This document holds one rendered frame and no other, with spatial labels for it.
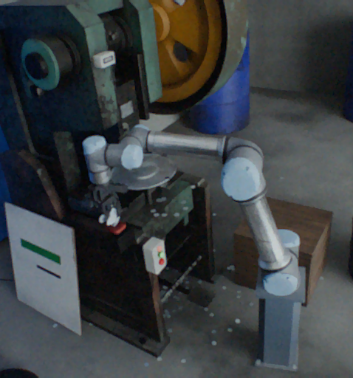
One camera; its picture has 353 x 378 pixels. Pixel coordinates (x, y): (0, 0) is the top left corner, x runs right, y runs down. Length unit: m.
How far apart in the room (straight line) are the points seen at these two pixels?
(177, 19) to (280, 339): 1.43
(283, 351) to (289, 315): 0.22
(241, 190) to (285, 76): 3.85
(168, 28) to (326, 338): 1.59
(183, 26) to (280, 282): 1.14
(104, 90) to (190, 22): 0.54
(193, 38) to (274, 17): 3.08
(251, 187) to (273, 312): 0.67
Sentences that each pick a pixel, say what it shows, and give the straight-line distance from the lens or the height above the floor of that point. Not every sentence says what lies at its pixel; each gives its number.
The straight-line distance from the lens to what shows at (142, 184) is 1.79.
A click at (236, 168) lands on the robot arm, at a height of 1.06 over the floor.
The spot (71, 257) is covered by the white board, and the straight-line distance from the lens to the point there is 2.04.
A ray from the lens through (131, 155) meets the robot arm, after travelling 1.38.
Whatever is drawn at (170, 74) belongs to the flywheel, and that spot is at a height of 1.10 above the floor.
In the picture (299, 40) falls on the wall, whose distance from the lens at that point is 4.92.
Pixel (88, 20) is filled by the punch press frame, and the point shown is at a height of 1.45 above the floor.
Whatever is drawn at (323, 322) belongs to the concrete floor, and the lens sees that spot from 2.26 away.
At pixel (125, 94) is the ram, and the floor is 1.13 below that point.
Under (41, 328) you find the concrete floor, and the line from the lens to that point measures 2.39.
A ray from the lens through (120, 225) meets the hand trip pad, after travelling 1.62.
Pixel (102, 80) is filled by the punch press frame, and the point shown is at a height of 1.24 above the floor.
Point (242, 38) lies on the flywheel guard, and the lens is 1.90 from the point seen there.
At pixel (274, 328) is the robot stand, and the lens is 1.87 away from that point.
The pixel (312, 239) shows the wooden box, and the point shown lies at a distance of 2.16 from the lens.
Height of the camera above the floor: 1.68
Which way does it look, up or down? 31 degrees down
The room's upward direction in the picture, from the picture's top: 6 degrees counter-clockwise
